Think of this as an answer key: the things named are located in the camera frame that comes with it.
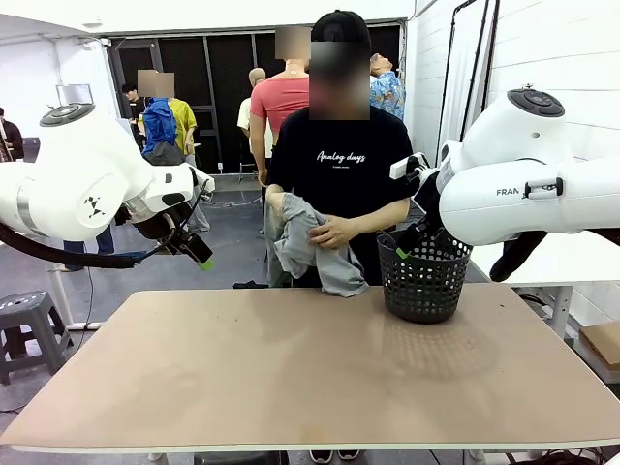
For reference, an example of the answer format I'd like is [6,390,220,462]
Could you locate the black baseball cap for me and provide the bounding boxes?
[309,9,372,47]

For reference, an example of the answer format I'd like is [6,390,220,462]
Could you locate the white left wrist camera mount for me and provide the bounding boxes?
[187,164,217,198]

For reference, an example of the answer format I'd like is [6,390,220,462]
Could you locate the mannequin in pink top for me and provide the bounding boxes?
[249,26,314,288]

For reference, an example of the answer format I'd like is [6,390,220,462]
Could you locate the background person in dark clothes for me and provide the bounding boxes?
[0,107,25,161]

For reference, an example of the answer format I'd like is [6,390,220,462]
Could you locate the black perforated laundry basket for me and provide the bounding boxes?
[376,231,474,325]

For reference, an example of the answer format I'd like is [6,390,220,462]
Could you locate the person's right forearm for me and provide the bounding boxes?
[266,185,293,214]

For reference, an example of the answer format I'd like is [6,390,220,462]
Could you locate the person's left forearm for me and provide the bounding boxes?
[356,196,412,242]

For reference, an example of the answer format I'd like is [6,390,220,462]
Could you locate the gray plastic stool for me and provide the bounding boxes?
[0,290,75,387]

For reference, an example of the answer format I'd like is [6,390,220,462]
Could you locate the person in black t-shirt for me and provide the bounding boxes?
[264,9,414,287]

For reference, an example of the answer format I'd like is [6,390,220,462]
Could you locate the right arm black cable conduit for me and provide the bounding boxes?
[488,230,551,283]

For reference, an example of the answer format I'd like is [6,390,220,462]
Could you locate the gray training pants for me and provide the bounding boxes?
[264,191,370,297]

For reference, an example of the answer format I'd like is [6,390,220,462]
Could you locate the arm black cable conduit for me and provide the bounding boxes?
[488,230,551,283]
[0,191,207,270]

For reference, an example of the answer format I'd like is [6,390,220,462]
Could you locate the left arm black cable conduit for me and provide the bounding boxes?
[0,191,207,270]

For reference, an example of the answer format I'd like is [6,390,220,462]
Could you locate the mannequin in yellow shirt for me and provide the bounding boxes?
[164,72,212,233]

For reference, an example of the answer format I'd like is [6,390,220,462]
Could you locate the background person with glasses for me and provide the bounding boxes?
[120,82,146,146]

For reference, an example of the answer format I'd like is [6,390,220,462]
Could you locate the white side table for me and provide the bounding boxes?
[472,232,620,340]

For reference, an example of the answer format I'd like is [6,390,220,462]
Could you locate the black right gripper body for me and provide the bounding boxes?
[412,179,441,233]

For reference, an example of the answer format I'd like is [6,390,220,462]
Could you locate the person's left hand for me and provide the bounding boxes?
[308,215,363,251]

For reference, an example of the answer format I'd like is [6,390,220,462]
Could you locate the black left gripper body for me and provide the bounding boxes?
[131,212,195,254]

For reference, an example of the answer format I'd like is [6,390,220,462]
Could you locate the brown cardboard box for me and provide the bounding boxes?
[578,322,620,373]

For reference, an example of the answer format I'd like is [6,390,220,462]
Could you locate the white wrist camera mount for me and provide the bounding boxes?
[389,152,430,181]
[187,164,217,198]

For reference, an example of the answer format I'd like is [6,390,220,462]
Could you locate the curved black stand pole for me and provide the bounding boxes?
[435,0,479,164]

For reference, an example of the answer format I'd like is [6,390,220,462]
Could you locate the bald mannequin in cream shirt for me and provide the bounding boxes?
[236,67,275,188]

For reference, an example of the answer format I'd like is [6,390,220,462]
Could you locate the straight black stand pole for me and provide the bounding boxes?
[467,0,490,122]

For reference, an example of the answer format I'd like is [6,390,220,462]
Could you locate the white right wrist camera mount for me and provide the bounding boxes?
[389,152,430,181]

